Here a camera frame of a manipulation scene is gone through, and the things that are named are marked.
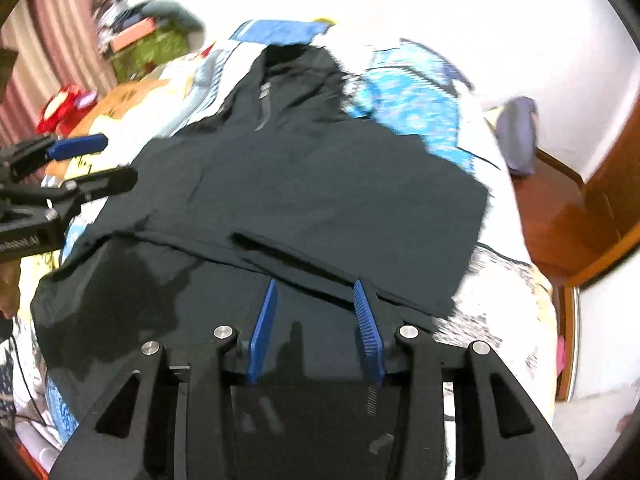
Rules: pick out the red toy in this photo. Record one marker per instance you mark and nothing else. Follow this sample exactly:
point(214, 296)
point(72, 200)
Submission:
point(62, 107)

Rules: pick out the green patterned cloth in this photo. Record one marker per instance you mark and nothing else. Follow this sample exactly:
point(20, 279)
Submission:
point(145, 55)

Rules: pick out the orange paw print cloth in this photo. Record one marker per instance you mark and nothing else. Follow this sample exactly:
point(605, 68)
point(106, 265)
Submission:
point(127, 97)

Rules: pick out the yellow soft object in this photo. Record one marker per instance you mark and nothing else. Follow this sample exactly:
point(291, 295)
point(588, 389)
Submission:
point(325, 21)

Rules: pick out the white dotted bedsheet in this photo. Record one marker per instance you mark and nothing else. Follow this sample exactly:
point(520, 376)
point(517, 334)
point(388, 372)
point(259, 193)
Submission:
point(500, 310)

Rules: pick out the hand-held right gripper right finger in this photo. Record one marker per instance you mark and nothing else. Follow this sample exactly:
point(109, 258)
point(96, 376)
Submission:
point(367, 330)

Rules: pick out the orange box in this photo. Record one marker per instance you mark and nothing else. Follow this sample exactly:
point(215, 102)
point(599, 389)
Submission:
point(132, 35)

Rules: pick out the pink striped curtain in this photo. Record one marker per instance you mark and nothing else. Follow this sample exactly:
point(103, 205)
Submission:
point(50, 35)

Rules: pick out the purple cushion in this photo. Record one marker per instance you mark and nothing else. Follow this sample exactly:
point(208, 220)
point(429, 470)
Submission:
point(520, 135)

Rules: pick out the blue patchwork bed quilt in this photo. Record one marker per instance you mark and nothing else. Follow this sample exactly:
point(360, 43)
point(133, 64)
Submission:
point(425, 95)

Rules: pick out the wooden door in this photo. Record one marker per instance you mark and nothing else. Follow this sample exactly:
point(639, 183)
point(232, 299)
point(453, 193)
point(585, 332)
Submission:
point(617, 185)

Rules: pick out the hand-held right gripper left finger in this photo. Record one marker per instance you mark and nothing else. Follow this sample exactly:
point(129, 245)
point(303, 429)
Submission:
point(263, 330)

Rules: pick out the black jacket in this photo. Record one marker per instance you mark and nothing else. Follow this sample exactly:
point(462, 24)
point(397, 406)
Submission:
point(300, 185)

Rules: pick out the yellow printed blanket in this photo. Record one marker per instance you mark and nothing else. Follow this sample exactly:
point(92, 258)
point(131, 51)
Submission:
point(107, 127)

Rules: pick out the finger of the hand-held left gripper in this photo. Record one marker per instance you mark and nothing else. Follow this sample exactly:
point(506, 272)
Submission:
point(105, 182)
point(77, 145)

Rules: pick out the grey cloth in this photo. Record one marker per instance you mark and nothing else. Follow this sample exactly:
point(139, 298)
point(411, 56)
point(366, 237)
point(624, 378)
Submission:
point(175, 12)

